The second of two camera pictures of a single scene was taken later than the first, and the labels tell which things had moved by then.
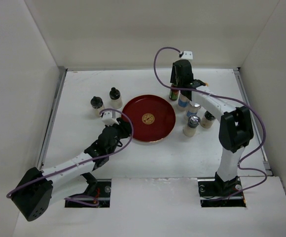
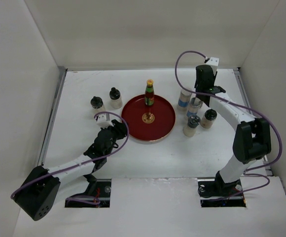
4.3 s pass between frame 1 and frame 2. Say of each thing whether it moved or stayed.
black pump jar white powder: stayed
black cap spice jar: stayed
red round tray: stayed
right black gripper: moved
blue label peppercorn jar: stayed
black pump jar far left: stayed
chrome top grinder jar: stayed
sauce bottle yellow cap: moved
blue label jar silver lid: moved
